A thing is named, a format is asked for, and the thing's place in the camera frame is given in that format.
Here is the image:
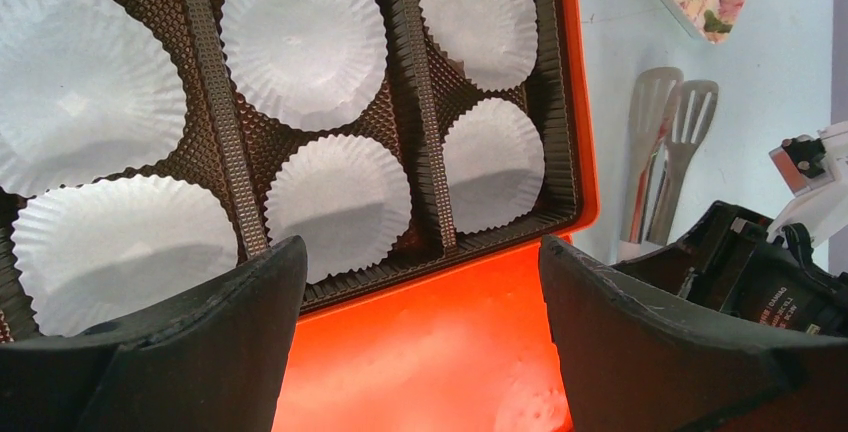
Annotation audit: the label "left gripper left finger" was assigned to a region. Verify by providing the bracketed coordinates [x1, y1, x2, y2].
[1, 236, 307, 431]

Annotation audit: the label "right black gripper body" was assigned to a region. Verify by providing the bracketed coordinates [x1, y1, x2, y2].
[613, 201, 847, 337]

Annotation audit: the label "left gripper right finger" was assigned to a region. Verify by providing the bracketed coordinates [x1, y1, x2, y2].
[538, 235, 847, 431]

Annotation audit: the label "metal tongs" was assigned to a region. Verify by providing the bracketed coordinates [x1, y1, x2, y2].
[617, 67, 720, 261]

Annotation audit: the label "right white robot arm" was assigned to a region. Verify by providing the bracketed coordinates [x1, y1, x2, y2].
[614, 122, 847, 337]

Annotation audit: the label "orange tin lid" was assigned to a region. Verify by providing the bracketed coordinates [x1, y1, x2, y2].
[273, 242, 573, 431]

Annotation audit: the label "white paper cup bottom-left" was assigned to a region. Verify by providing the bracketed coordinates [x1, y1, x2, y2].
[11, 176, 238, 336]

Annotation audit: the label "white paper cup bottom-middle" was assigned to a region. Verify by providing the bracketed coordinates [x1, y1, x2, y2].
[265, 135, 412, 284]

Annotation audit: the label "white paper cup bottom-right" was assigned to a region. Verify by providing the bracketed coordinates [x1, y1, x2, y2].
[443, 98, 545, 234]

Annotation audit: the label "orange cookie tin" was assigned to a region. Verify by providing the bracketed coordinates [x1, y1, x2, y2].
[1, 0, 586, 341]

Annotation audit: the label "white paper cup top-left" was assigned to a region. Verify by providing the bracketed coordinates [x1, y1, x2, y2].
[1, 0, 187, 197]

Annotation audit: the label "white paper cup top-middle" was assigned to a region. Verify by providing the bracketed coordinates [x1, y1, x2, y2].
[220, 0, 388, 131]

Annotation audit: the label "white paper cup top-right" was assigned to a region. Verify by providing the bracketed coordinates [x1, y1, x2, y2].
[419, 0, 538, 91]

